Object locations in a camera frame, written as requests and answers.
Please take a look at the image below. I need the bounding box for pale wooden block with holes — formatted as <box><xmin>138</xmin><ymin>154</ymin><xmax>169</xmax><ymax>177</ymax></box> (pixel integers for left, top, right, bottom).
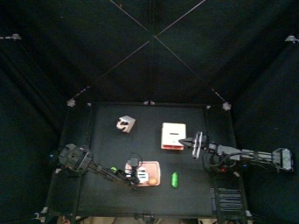
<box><xmin>116</xmin><ymin>115</ymin><xmax>136</xmax><ymax>134</ymax></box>

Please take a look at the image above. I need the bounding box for green toy pea pod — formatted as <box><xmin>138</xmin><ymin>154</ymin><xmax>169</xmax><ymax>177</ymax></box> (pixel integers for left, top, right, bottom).
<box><xmin>170</xmin><ymin>171</ymin><xmax>180</xmax><ymax>188</ymax></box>

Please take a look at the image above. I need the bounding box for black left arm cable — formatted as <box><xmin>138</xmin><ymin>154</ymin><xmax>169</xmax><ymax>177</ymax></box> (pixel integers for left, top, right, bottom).
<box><xmin>126</xmin><ymin>152</ymin><xmax>145</xmax><ymax>170</ymax></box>

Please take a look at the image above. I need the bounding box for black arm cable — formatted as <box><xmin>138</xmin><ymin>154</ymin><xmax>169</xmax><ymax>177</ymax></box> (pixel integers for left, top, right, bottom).
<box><xmin>201</xmin><ymin>151</ymin><xmax>234</xmax><ymax>173</ymax></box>
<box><xmin>126</xmin><ymin>152</ymin><xmax>145</xmax><ymax>170</ymax></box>

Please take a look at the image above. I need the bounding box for wooden box with red drawer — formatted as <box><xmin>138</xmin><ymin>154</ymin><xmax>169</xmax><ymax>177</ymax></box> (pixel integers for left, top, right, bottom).
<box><xmin>160</xmin><ymin>122</ymin><xmax>188</xmax><ymax>151</ymax></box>

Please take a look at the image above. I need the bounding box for pink plastic tray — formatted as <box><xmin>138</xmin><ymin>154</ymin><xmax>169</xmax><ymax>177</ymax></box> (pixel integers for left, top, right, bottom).
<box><xmin>124</xmin><ymin>160</ymin><xmax>162</xmax><ymax>187</ymax></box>

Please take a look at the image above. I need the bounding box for thin diagonal brace wire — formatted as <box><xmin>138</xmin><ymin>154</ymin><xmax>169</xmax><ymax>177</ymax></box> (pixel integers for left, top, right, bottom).
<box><xmin>108</xmin><ymin>0</ymin><xmax>228</xmax><ymax>103</ymax></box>
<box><xmin>72</xmin><ymin>0</ymin><xmax>206</xmax><ymax>100</ymax></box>

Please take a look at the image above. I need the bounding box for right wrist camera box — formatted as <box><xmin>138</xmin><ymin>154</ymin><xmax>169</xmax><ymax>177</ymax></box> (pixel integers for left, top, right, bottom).
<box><xmin>216</xmin><ymin>144</ymin><xmax>242</xmax><ymax>156</ymax></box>

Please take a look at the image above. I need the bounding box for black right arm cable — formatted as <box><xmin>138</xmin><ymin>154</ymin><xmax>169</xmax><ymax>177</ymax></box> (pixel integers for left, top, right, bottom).
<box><xmin>201</xmin><ymin>151</ymin><xmax>234</xmax><ymax>173</ymax></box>

